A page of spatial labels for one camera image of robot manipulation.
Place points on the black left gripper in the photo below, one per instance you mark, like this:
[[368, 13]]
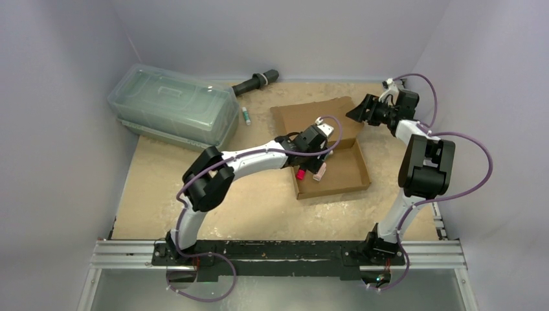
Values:
[[314, 164]]

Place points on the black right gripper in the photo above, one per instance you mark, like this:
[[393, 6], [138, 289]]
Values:
[[371, 111]]

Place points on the pale pink correction tape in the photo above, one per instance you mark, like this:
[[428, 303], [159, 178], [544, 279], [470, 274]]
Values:
[[320, 173]]

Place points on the brown cardboard box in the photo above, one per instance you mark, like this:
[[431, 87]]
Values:
[[346, 169]]

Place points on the green white glue stick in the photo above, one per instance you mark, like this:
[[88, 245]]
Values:
[[246, 116]]

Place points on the clear plastic storage box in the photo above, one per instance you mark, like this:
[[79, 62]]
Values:
[[175, 108]]

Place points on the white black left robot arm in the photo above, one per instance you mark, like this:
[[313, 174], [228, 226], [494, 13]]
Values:
[[209, 178]]

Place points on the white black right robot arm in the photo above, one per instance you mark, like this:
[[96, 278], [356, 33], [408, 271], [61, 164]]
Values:
[[424, 174]]

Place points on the dark grey corrugated pipe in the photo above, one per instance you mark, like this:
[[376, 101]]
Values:
[[257, 81]]

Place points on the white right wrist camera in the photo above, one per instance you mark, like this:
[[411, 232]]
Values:
[[391, 89]]

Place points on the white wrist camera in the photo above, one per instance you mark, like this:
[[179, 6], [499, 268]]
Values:
[[391, 89], [326, 129]]

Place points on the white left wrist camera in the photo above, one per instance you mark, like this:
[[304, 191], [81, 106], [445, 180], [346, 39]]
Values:
[[326, 129]]

